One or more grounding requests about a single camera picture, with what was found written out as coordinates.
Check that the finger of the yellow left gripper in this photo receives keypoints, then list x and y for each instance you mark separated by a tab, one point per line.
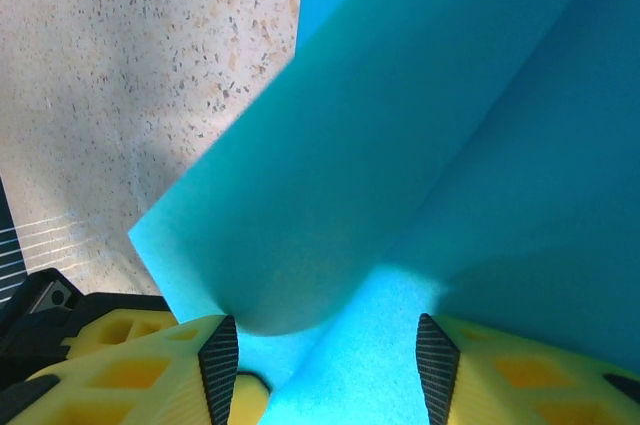
90	340
252	400

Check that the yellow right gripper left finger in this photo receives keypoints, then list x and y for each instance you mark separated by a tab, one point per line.
185	345

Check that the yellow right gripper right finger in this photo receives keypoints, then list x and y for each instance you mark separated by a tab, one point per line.
480	395

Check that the blue cloth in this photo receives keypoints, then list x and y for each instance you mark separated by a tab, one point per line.
350	170

